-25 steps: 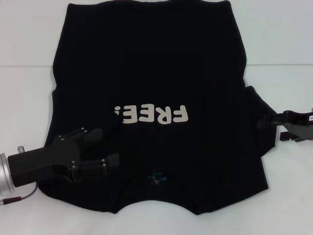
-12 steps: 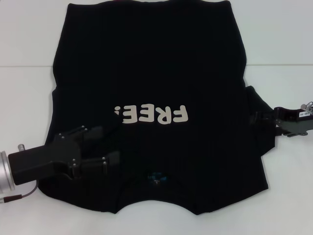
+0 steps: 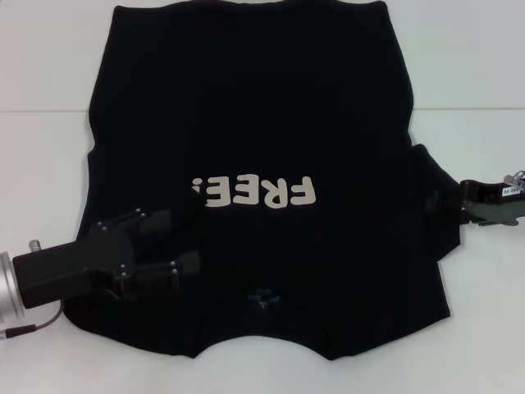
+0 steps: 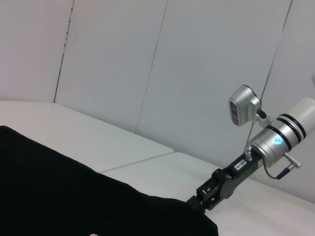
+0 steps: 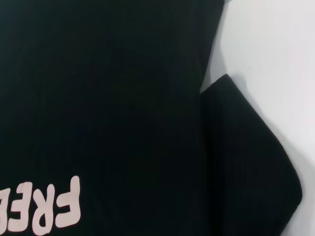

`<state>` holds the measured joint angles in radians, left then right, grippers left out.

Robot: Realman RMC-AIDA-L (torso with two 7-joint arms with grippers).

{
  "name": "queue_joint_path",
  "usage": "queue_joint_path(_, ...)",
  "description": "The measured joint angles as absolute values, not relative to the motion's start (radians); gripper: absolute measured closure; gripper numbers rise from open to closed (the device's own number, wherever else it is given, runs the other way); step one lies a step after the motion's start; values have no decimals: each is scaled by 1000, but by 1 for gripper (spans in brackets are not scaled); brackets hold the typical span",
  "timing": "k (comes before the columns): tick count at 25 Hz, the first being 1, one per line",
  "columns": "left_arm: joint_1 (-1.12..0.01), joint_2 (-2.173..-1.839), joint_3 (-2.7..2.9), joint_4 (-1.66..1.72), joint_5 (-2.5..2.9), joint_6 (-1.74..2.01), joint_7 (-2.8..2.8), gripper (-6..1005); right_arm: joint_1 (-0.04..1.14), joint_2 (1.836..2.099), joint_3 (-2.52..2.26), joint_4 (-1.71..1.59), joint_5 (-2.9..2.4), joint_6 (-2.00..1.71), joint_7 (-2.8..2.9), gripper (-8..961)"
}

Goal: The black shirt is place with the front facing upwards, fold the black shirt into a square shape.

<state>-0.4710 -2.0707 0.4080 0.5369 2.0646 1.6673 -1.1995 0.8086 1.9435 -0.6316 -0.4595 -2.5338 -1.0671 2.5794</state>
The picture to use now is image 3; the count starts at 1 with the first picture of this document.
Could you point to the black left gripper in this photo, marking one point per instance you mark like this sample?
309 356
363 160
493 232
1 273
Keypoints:
74 267

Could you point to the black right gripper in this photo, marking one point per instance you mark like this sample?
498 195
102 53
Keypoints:
492 205

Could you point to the black shirt with FREE print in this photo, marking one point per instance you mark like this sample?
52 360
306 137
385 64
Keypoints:
262 123

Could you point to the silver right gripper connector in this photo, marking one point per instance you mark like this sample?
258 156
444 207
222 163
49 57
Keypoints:
514 180

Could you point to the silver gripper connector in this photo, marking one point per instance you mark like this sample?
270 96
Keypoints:
35 246
514 180

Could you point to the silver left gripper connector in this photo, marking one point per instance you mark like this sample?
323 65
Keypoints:
35 246

